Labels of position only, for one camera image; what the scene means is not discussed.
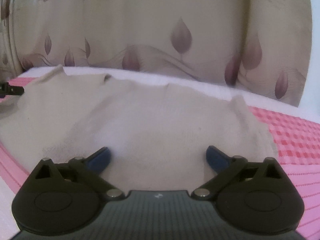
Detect cream knitted small garment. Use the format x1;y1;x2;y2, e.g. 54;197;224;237
1;67;278;192

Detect beige leaf print curtain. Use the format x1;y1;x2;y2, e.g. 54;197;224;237
1;0;312;106

